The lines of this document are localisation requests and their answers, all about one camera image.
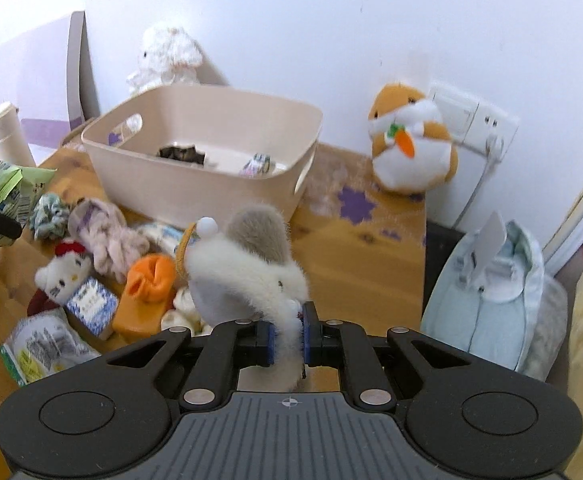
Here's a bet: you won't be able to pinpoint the green plaid scrunchie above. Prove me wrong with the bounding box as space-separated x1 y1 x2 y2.
29 193 71 240

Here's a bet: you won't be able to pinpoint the white fluffy plush toy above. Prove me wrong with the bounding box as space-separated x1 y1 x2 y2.
186 204 310 392

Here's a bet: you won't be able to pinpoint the orange square bottle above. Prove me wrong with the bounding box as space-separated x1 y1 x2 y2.
112 290 175 342

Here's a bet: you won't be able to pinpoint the orange sock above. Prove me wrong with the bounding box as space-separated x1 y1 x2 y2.
124 254 176 304

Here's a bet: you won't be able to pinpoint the lavender knotted socks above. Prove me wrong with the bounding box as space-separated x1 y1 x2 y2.
68 198 150 284

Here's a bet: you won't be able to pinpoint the white green snack bag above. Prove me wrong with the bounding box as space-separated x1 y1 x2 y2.
0 308 100 387

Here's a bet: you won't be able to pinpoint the blue white tissue pack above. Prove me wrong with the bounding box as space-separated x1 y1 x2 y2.
66 278 119 340

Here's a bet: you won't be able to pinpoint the cream satin scrunchie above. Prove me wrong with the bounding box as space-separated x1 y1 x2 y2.
161 287 212 336

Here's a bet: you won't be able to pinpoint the white tumbler cup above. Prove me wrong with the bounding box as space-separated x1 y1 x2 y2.
0 101 36 167

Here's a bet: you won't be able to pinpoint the Hello Kitty plush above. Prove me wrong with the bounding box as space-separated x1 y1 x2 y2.
26 238 94 316

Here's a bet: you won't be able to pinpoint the white phone stand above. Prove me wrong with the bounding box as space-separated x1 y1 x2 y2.
459 211 507 287

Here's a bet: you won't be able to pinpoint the beige plastic storage bin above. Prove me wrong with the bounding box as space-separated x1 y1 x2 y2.
82 84 323 229

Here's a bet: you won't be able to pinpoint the orange hamster plush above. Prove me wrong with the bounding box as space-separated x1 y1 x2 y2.
369 84 459 195

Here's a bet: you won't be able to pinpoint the white fluffy lamb plush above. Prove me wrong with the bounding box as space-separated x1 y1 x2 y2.
126 27 203 96

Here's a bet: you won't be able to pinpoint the white wall outlet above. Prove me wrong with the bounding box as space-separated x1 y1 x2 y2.
428 82 519 160

